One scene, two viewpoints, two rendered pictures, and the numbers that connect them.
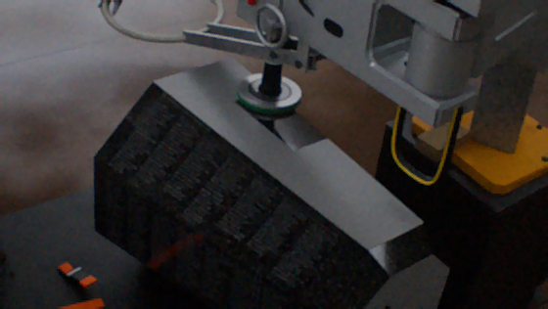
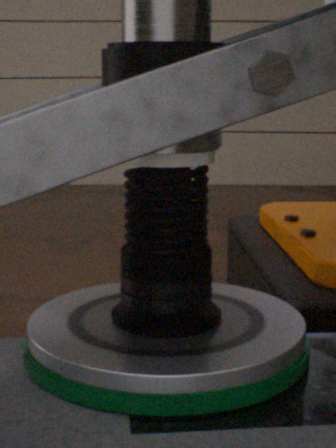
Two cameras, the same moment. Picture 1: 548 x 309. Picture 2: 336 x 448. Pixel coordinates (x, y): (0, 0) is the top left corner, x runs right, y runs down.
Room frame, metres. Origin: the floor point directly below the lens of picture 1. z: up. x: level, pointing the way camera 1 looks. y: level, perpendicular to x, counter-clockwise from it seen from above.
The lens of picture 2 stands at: (2.51, 0.43, 1.05)
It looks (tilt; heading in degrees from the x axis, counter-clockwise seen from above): 13 degrees down; 307
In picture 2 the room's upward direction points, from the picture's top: straight up
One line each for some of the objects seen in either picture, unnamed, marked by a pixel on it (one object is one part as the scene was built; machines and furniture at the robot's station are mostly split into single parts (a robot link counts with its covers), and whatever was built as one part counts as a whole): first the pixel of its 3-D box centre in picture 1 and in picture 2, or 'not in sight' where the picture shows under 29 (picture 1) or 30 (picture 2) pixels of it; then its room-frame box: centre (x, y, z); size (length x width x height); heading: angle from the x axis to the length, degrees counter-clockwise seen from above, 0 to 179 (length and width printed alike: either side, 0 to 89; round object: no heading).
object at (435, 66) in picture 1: (441, 52); not in sight; (2.36, -0.44, 1.36); 0.19 x 0.19 x 0.20
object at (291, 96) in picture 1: (269, 91); (166, 326); (2.82, 0.03, 0.86); 0.21 x 0.21 x 0.01
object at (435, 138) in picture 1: (442, 139); not in sight; (2.76, -0.59, 0.81); 0.20 x 0.10 x 0.05; 139
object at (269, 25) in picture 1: (279, 23); not in sight; (2.65, 0.03, 1.22); 0.15 x 0.10 x 0.15; 46
